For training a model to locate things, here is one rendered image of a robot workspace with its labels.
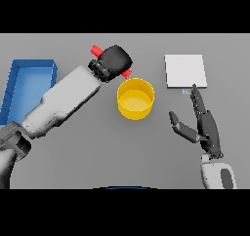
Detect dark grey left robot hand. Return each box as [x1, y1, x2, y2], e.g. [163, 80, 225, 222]
[88, 44, 134, 83]

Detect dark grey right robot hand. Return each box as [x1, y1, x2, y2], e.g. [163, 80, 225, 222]
[168, 83, 225, 161]

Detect red beaker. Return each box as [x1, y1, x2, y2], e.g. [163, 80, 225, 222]
[90, 44, 133, 80]

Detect yellow bowl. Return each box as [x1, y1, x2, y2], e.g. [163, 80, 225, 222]
[116, 77, 155, 121]

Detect pale square measuring scale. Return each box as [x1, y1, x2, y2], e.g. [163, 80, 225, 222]
[163, 54, 208, 95]

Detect blue tray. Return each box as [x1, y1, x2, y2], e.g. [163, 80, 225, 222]
[0, 59, 59, 128]

